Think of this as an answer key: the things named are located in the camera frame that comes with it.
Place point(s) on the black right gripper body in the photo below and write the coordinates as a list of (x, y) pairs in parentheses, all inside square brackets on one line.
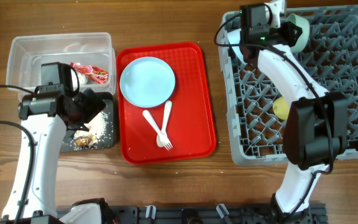
[(284, 31)]

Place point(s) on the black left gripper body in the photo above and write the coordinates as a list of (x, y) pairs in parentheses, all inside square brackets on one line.
[(86, 107)]

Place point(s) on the pale green bowl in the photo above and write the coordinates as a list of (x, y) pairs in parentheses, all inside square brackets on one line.
[(305, 27)]

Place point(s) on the white tissue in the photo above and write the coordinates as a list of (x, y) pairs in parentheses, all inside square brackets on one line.
[(78, 77)]

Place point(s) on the red snack wrapper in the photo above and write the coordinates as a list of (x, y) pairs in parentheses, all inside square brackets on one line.
[(94, 73)]

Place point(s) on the yellow plastic cup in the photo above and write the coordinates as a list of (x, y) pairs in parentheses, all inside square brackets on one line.
[(281, 108)]

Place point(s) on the light blue bowl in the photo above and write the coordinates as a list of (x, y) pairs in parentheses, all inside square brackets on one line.
[(234, 38)]

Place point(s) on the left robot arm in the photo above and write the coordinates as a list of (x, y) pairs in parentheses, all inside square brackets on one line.
[(54, 110)]

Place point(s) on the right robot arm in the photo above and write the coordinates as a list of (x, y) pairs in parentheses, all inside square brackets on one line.
[(316, 129)]

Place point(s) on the black food waste tray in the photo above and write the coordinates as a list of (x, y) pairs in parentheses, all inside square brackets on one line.
[(108, 99)]

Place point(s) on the grey dishwasher rack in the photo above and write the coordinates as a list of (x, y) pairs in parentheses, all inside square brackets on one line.
[(330, 57)]

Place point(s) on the clear plastic waste bin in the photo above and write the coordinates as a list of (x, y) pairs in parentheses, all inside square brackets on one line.
[(28, 53)]

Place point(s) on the white rice pile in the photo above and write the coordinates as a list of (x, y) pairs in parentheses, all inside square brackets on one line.
[(100, 126)]

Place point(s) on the brown dried mushroom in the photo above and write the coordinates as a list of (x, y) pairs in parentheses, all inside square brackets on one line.
[(86, 141)]

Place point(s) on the light blue plate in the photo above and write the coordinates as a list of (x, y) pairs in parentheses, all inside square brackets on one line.
[(147, 82)]

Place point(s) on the white plastic spoon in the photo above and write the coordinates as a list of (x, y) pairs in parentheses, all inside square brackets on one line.
[(160, 135)]

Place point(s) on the white plastic fork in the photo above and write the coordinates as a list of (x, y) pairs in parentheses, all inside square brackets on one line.
[(166, 115)]

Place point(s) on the red plastic tray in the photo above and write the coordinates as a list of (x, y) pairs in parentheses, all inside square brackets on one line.
[(190, 126)]

